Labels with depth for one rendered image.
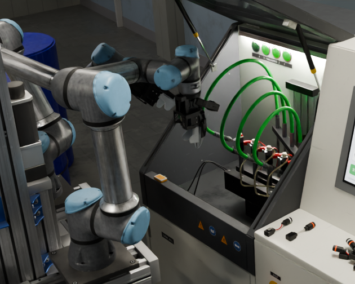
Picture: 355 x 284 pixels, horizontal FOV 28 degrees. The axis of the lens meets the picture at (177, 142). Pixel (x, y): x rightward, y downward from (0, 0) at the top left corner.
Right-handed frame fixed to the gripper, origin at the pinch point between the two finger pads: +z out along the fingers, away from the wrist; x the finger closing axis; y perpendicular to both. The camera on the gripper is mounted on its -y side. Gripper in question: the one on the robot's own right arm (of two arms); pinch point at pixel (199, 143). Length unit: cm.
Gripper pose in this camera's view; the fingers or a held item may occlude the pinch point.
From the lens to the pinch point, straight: 243.8
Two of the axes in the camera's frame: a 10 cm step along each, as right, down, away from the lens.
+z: 0.8, 9.0, 4.3
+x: 6.0, 3.0, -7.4
